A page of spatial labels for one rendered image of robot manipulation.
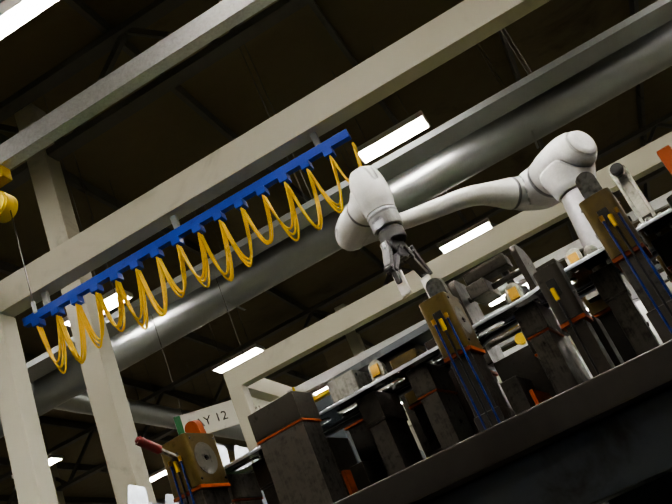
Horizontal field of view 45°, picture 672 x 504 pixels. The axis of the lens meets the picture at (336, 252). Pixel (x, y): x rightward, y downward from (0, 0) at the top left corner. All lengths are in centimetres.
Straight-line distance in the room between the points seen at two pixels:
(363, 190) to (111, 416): 770
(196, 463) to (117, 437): 788
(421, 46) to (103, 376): 619
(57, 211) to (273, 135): 624
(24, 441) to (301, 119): 262
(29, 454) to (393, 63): 325
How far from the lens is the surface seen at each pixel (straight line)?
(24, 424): 555
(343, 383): 199
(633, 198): 188
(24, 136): 450
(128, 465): 954
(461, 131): 978
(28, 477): 547
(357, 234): 238
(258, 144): 511
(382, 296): 822
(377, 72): 500
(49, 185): 1124
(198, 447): 182
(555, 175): 243
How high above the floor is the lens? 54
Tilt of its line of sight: 25 degrees up
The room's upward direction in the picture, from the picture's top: 24 degrees counter-clockwise
